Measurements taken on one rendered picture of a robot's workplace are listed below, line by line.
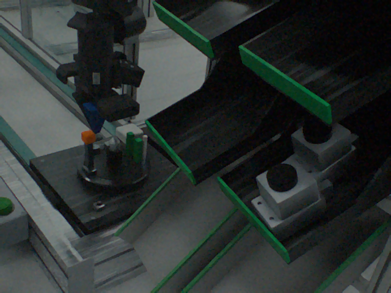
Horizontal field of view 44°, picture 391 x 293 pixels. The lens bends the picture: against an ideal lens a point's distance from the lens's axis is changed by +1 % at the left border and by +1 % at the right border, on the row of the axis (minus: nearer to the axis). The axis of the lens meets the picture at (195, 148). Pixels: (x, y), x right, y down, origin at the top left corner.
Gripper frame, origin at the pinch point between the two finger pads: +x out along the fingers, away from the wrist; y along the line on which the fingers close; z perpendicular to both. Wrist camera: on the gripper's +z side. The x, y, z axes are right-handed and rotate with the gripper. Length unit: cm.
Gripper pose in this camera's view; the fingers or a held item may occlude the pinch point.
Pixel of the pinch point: (96, 115)
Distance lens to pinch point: 87.8
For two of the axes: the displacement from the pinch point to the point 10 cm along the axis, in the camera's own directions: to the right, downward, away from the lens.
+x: -1.0, 8.3, 5.4
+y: -6.2, -4.8, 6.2
